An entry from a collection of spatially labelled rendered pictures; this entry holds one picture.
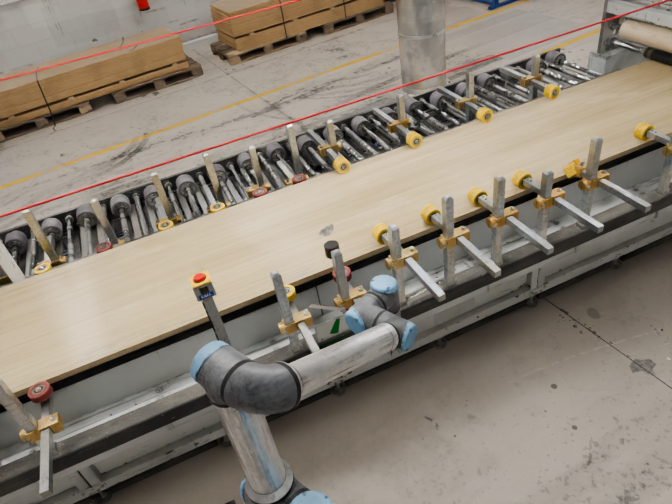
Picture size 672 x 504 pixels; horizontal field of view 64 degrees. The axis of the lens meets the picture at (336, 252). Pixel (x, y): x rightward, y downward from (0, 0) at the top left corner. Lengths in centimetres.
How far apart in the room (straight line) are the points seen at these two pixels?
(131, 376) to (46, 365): 32
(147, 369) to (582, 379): 212
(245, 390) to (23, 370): 138
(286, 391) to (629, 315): 252
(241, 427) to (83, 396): 117
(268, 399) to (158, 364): 123
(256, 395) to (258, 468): 40
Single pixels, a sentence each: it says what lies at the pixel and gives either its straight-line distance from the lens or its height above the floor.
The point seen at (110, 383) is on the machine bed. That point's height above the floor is 73.
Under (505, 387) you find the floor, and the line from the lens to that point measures 301.
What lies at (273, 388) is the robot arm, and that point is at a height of 142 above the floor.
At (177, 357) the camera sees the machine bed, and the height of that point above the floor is 72.
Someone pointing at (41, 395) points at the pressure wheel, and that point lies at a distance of 235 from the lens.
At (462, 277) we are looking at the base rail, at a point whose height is 70.
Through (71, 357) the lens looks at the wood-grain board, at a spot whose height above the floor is 90.
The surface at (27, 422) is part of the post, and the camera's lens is 228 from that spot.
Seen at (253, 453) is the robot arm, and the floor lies 111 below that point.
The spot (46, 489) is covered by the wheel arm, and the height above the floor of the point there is 85.
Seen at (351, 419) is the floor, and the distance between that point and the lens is 292.
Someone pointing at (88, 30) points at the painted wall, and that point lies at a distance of 881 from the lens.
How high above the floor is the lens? 240
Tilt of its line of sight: 38 degrees down
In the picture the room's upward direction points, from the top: 11 degrees counter-clockwise
